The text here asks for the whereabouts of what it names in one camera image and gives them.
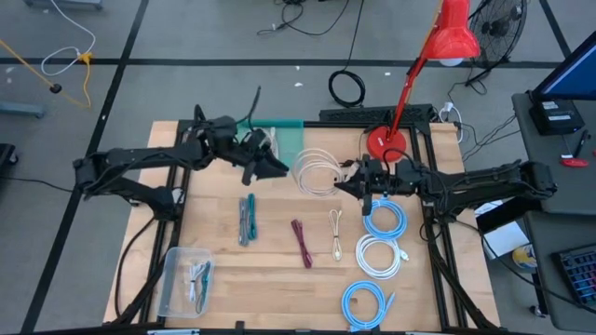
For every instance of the yellow blue round object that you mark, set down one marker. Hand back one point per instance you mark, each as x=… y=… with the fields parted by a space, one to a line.
x=525 y=258

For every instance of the black mini computer box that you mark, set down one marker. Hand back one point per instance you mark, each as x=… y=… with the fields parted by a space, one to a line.
x=556 y=122

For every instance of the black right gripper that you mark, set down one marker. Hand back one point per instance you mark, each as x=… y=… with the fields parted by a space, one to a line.
x=388 y=181

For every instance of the black round floor plug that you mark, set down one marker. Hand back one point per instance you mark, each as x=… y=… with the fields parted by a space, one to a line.
x=55 y=88

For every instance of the red desk lamp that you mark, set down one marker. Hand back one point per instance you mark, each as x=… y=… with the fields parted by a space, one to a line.
x=449 y=39

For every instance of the grey desk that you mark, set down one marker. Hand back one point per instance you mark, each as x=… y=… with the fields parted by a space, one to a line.
x=577 y=195
x=559 y=228

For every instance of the black power strip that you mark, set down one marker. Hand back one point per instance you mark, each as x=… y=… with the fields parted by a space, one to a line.
x=354 y=114

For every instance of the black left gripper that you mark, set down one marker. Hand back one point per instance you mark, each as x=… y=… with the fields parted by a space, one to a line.
x=253 y=149

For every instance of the black floor fan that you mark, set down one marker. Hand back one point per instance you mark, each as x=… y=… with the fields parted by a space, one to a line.
x=498 y=25

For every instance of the clear plastic container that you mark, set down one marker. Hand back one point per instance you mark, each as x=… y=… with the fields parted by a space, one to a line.
x=174 y=288

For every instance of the teal plastic bin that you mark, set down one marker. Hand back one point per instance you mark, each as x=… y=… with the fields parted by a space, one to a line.
x=291 y=144

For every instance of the black keyboard with coloured keys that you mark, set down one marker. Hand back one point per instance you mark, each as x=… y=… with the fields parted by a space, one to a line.
x=582 y=274

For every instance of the grey metal furniture foot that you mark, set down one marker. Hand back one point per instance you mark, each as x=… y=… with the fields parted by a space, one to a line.
x=21 y=110
x=63 y=4

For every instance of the black aluminium table frame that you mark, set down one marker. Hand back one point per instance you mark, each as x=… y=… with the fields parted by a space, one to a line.
x=335 y=124

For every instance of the white wall charger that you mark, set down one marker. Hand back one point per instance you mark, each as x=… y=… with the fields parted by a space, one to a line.
x=448 y=108

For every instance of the black table clamp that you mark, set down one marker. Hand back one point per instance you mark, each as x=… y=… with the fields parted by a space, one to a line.
x=239 y=326

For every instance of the black computer monitor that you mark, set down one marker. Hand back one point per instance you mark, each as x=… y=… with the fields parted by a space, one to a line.
x=575 y=74

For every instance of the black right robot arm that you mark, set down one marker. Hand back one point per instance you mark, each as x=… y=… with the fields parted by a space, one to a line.
x=489 y=183

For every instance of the white paper sheet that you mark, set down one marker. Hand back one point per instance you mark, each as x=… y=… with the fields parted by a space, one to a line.
x=491 y=207
x=505 y=239

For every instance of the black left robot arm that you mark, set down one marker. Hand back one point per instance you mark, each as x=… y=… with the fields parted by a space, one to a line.
x=139 y=156

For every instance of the black pen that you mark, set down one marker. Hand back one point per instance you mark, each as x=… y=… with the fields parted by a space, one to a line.
x=582 y=143

